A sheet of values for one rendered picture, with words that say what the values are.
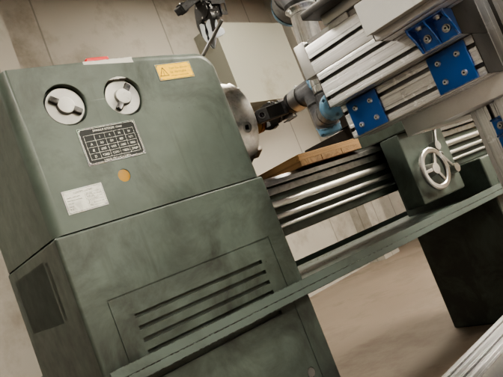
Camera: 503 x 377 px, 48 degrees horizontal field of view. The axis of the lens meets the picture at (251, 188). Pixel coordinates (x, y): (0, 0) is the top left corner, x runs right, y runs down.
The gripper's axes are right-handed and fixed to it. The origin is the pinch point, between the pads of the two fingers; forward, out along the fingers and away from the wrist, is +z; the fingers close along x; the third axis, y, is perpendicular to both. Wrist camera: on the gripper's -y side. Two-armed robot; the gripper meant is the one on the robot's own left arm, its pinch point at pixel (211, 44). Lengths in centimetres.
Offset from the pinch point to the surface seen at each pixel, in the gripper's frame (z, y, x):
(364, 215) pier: 144, 332, 242
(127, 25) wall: -84, 138, 287
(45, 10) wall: -99, 67, 282
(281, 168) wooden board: 44.9, 7.4, -11.4
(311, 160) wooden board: 44, 12, -21
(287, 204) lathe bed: 55, 0, -19
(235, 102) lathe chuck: 20.8, -5.9, -12.7
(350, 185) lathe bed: 57, 29, -19
